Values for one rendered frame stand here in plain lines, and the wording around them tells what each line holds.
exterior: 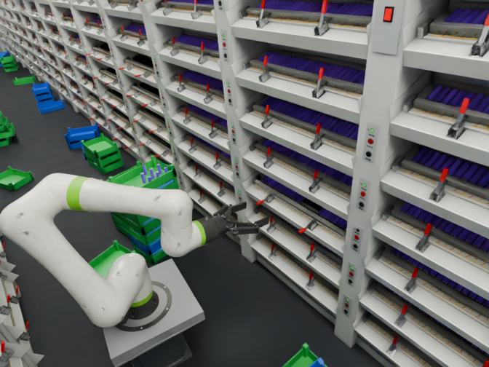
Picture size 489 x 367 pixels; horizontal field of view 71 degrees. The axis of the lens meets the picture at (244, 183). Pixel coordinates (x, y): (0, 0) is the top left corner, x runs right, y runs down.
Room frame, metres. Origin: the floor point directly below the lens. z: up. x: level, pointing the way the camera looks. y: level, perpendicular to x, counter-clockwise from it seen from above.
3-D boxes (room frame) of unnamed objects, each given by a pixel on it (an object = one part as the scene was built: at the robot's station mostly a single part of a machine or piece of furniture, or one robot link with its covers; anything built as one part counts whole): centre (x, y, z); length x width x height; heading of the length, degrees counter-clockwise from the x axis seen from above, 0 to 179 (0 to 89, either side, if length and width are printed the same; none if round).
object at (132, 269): (0.93, 0.48, 0.49); 0.16 x 0.13 x 0.19; 165
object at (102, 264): (1.47, 0.86, 0.04); 0.30 x 0.20 x 0.08; 142
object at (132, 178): (1.65, 0.56, 0.52); 0.30 x 0.20 x 0.08; 136
